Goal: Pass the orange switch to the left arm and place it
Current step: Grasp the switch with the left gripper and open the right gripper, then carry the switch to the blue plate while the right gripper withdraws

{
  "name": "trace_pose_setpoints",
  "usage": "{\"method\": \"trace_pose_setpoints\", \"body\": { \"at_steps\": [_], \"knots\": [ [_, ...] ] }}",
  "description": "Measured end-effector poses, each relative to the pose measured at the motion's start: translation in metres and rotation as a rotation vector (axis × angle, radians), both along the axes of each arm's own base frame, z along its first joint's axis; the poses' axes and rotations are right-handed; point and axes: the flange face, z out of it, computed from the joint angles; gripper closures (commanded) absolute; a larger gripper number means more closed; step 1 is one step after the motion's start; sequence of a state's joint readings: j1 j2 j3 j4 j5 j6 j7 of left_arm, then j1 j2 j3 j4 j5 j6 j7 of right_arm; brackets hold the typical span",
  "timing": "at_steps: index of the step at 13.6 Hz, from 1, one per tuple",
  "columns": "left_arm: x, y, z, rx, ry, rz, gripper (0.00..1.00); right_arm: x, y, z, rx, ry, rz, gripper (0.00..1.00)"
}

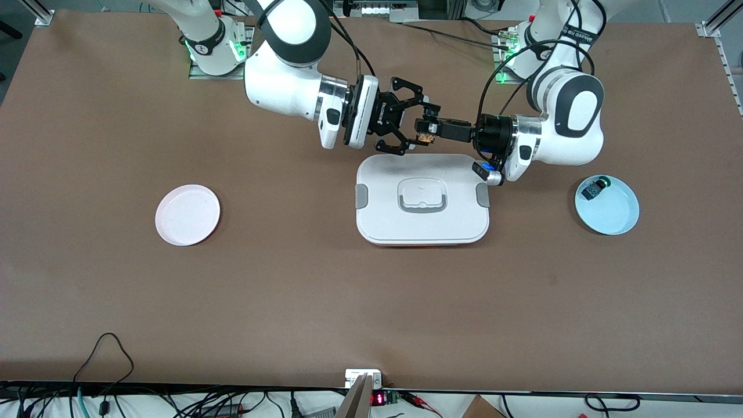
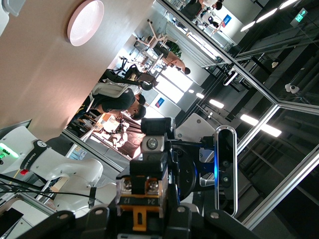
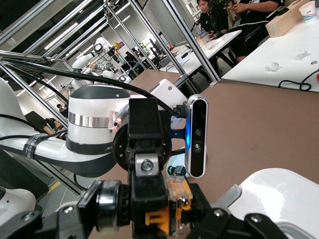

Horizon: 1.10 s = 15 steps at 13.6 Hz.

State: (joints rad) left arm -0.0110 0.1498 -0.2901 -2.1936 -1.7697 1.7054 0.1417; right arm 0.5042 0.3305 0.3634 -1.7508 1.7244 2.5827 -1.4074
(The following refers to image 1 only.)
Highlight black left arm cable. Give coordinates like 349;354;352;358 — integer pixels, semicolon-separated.
477;0;608;120

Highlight brown cardboard piece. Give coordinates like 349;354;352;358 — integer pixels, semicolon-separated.
461;395;507;418

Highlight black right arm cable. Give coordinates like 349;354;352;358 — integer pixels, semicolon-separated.
325;0;366;79
316;0;372;79

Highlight black cable on table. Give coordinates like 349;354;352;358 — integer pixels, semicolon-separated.
401;22;511;52
460;16;514;37

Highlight aluminium profile bracket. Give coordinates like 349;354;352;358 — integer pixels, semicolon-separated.
23;0;56;27
695;0;743;117

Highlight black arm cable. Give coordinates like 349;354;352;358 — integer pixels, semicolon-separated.
316;0;372;79
477;0;608;120
325;0;366;79

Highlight black power adapter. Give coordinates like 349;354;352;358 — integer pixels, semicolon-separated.
200;403;244;418

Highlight red clip leads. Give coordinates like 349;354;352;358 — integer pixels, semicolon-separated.
403;392;443;418

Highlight small blue black part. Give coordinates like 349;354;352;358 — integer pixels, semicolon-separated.
582;176;613;201

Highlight grey metal bar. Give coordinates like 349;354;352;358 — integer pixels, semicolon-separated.
336;374;375;418

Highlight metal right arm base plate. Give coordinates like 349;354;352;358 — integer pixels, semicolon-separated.
187;26;254;80

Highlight white lidded box grey latches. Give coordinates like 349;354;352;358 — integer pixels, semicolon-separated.
355;153;490;247

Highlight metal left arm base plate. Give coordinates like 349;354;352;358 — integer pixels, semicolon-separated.
492;29;557;86

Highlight small white device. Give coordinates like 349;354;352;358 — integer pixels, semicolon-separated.
345;369;383;388

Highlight black looped cable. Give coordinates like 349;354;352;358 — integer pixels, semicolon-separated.
73;332;135;414

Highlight black coiled cable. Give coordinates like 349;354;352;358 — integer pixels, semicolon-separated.
585;394;642;413

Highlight light blue round plate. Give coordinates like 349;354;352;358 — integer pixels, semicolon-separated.
575;174;640;236

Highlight white device on frame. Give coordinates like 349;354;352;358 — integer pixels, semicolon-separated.
334;0;419;18

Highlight pink round plate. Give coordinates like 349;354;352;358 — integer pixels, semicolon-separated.
155;184;221;247

